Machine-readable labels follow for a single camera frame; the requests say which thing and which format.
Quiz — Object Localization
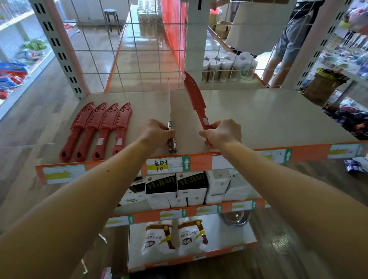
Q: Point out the person's right hand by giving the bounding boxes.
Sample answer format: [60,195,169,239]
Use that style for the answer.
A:
[198,118,243,150]

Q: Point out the person's left hand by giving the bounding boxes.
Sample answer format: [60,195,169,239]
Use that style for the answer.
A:
[136,117,178,151]

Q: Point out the steel knife with metal handle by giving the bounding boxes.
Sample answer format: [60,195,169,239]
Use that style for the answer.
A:
[163,78,178,155]

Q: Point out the red sheathed knife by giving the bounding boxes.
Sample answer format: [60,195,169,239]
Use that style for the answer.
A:
[89,103,123,161]
[56,102,98,163]
[71,102,110,163]
[109,103,135,156]
[183,70,213,147]

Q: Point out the person's left forearm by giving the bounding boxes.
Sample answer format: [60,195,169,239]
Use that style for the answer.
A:
[0,136,168,279]

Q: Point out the person's right forearm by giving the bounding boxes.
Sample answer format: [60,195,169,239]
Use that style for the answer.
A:
[217,132,368,279]

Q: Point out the handwritten white yellow price label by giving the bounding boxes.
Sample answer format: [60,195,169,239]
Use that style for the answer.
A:
[146,156,192,175]

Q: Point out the black white tissue pack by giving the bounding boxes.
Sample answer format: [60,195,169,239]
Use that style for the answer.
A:
[176,171,210,207]
[144,174,179,210]

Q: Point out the group of paper cup stacks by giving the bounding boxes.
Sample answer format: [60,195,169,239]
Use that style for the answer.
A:
[200,48,259,84]

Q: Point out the steel bowl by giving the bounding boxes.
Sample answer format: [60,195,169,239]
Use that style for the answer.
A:
[219,210,252,228]

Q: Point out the brown cardboard box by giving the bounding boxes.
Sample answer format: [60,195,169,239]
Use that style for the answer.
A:
[213,20,235,40]

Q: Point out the red shelf side panel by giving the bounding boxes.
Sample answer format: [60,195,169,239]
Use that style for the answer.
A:
[159,0,192,81]

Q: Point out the white brown printed bag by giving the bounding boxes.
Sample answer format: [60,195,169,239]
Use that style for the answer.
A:
[139,221,177,257]
[177,217,209,256]

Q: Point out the row of white boxed goods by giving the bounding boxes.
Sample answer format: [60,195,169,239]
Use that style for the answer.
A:
[136,0,164,27]

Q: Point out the dark round stool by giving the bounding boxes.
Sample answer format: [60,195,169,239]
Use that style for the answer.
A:
[103,8,121,36]

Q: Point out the white perforated shelf upright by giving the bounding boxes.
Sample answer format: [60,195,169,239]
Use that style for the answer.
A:
[28,0,91,104]
[275,0,368,92]

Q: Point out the pile of dark blue packets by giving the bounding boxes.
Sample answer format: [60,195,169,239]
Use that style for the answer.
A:
[322,102,368,162]

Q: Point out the small blue packet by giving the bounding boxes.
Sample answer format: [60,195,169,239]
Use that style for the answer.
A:
[344,159,366,174]

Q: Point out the pile of green packets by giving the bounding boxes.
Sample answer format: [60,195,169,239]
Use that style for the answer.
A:
[18,37,49,63]

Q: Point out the row of hanging packaged goods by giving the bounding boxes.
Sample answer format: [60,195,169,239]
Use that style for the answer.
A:
[321,28,368,87]

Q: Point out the pile of blue red packets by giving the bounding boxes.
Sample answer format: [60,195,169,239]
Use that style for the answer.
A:
[0,58,34,122]

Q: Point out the orange shelf price rail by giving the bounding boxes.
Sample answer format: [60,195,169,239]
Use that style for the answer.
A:
[35,141,368,185]

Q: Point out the orange lower shelf rail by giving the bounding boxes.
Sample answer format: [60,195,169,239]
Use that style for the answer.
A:
[104,197,271,228]

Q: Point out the white wire mesh panel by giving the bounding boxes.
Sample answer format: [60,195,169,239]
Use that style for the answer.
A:
[67,0,324,100]

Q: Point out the white shelf post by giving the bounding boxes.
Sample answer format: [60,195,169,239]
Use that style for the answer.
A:
[180,0,216,85]

